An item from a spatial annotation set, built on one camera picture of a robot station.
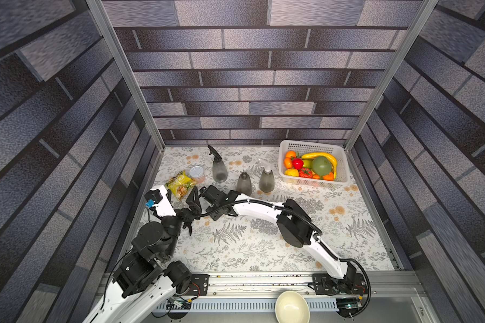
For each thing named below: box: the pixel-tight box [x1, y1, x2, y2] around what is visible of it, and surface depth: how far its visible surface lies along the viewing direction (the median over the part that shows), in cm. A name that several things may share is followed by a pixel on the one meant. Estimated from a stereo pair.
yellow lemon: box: [284, 168, 300, 177], surface depth 102 cm
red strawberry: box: [299, 167, 313, 179], surface depth 102 cm
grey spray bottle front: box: [259, 169, 275, 193], surface depth 102 cm
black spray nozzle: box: [207, 144, 223, 161], surface depth 94 cm
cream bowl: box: [274, 290, 311, 323], surface depth 69 cm
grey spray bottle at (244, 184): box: [236, 171, 253, 196], surface depth 95 cm
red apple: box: [291, 157, 304, 171], surface depth 103 cm
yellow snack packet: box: [164, 170, 197, 200], surface depth 102 cm
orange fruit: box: [284, 150, 298, 159], surface depth 112 cm
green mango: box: [311, 156, 333, 177], surface depth 99 cm
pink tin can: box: [189, 165, 206, 184], surface depth 103 cm
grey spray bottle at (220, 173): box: [212, 158, 229, 184], surface depth 105 cm
